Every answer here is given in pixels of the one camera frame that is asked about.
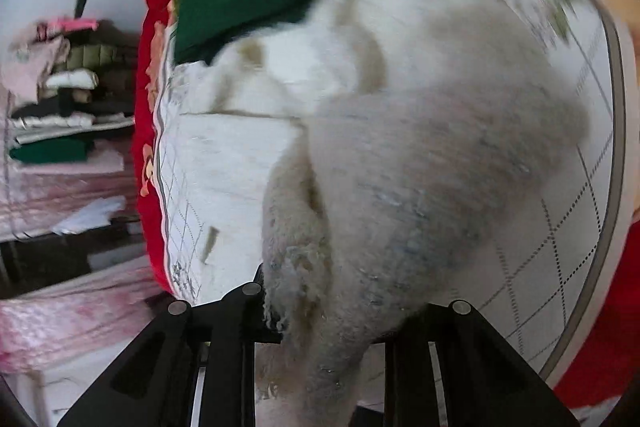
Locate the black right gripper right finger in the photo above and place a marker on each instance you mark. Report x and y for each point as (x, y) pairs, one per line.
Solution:
(484, 380)

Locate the white fluffy sweater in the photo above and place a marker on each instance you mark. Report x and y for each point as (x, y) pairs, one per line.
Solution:
(398, 135)

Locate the red floral blanket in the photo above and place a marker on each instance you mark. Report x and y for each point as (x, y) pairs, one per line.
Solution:
(571, 304)

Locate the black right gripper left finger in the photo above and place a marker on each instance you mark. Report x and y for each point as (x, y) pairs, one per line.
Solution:
(189, 366)

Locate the white quilted floral mat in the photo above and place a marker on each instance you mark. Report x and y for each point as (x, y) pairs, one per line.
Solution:
(499, 259)

